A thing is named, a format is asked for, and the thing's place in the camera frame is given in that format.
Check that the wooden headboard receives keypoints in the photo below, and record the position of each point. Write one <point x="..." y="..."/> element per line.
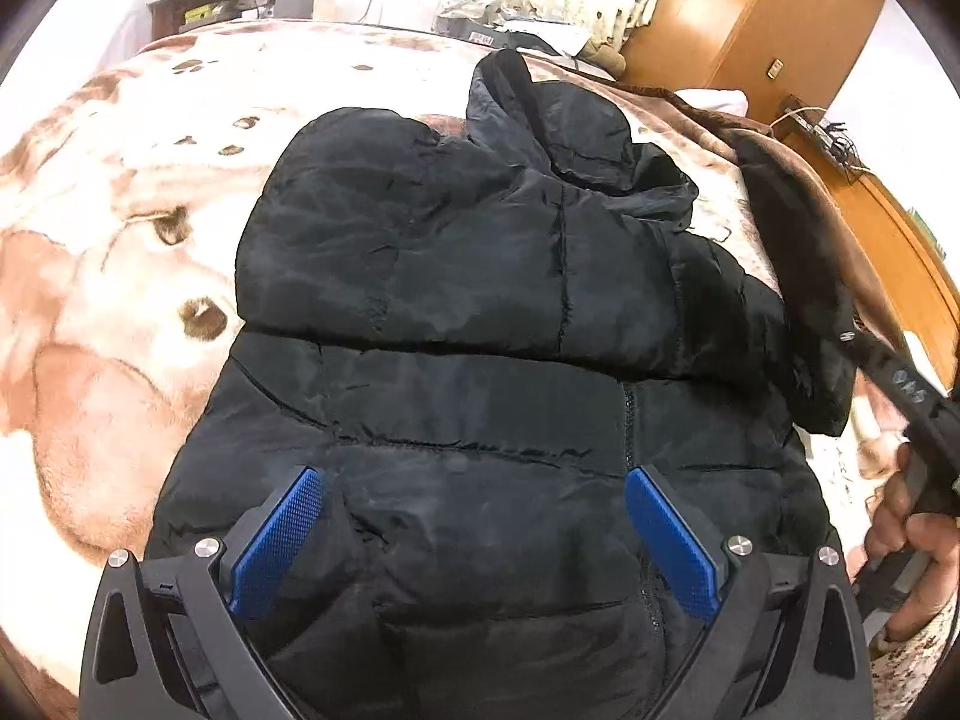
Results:
<point x="896" y="240"/>

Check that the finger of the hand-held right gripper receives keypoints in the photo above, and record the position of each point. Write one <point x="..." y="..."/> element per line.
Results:
<point x="881" y="364"/>

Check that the person's right hand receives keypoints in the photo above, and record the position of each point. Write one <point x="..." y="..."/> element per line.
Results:
<point x="926" y="559"/>

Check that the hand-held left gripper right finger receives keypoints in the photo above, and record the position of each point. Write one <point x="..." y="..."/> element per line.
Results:
<point x="673" y="549"/>

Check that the brown plush toy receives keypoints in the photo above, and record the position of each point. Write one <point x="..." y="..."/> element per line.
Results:
<point x="604" y="56"/>

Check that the black puffer jacket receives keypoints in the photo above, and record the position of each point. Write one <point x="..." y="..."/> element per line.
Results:
<point x="450" y="315"/>

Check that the wooden wardrobe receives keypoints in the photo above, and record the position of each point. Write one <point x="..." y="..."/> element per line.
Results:
<point x="750" y="30"/>

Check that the printed plush blanket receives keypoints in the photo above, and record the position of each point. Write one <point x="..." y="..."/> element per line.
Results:
<point x="112" y="277"/>

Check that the grey plastic package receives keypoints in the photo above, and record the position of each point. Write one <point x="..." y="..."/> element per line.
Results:
<point x="502" y="28"/>

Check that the white pillow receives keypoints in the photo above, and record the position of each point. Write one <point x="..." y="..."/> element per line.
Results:
<point x="712" y="99"/>

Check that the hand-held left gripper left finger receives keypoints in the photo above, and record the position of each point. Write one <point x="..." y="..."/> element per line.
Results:
<point x="276" y="544"/>

